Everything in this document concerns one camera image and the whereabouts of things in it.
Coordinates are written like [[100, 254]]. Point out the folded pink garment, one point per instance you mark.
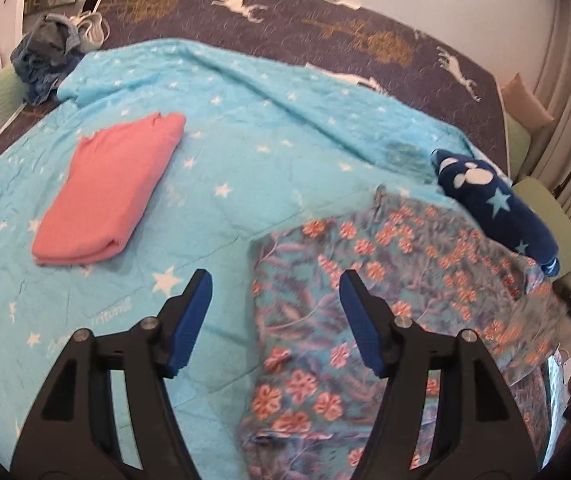
[[111, 178]]

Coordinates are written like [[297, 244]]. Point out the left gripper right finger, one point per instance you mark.
[[479, 431]]

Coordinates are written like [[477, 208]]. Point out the green cushion near window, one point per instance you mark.
[[519, 141]]

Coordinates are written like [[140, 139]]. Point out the green seat cushion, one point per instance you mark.
[[12, 93]]

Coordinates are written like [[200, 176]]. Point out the dark reindeer bed cover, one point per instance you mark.
[[364, 47]]

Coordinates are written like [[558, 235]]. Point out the green pillow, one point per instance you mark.
[[548, 209]]

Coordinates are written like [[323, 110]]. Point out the floral teal garment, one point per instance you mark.
[[315, 401]]

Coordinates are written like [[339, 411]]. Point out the white bag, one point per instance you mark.
[[93, 30]]

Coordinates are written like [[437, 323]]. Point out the light blue star quilt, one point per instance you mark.
[[267, 146]]

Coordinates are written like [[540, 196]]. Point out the navy star fleece garment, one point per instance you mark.
[[500, 213]]

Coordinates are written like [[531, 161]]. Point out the beige pillow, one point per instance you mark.
[[521, 104]]

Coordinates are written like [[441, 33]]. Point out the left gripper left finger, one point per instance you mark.
[[70, 431]]

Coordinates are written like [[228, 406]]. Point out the pile of denim clothes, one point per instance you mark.
[[46, 55]]

